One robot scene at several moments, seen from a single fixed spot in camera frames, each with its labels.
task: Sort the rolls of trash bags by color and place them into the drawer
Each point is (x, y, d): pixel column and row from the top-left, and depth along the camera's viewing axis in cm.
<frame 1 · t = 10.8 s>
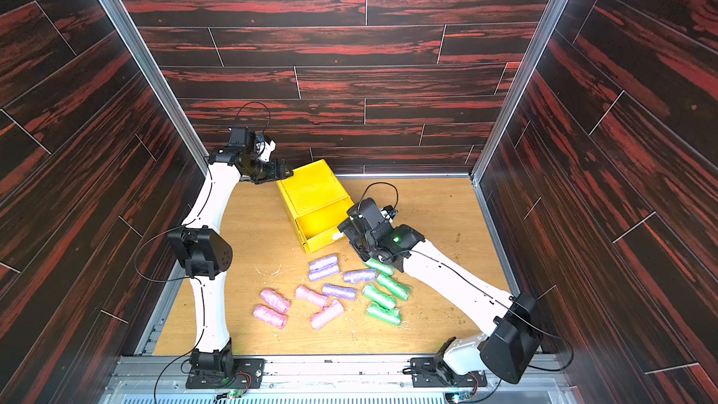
left hand: (286, 173, 94), fingers open
right hand: (348, 227, 78), fingers open
yellow drawer cabinet: (318, 203, 86), point 22 cm above the table
purple roll upper front: (323, 268, 93), point 3 cm above the table
purple roll middle right: (359, 276, 91), point 3 cm above the table
purple roll lower centre: (339, 291, 88), point 3 cm above the table
pink roll far left upper: (278, 301, 86), point 3 cm above the table
pink roll far left lower: (274, 318, 83), point 3 cm above the table
pink roll centre: (303, 293, 88), point 3 cm above the table
pink roll lower centre: (326, 314, 84), point 2 cm above the table
green roll: (399, 289, 89), point 2 cm above the table
green roll 2: (375, 295, 88), point 2 cm above the table
green roll bottom: (385, 315, 83), point 3 cm above the table

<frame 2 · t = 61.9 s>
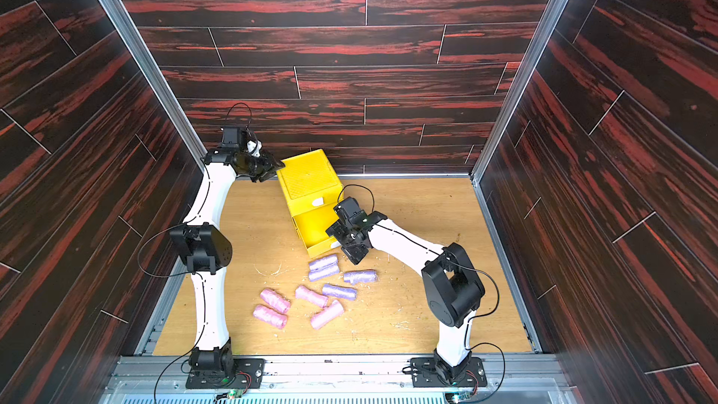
left hand: (284, 166, 96), fingers open
right hand: (339, 239, 90), fingers open
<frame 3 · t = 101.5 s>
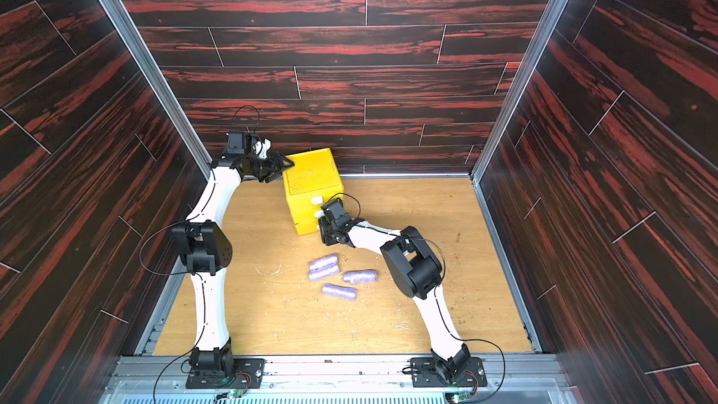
left hand: (292, 166, 97), fingers open
right hand: (320, 221, 101), fingers open
yellow drawer cabinet: (312, 180, 92), point 22 cm above the table
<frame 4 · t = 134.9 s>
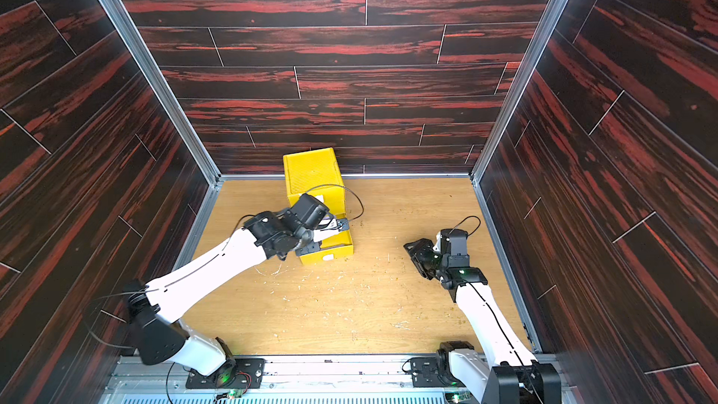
left hand: (314, 228, 79), fingers closed
right hand: (411, 247, 85), fingers open
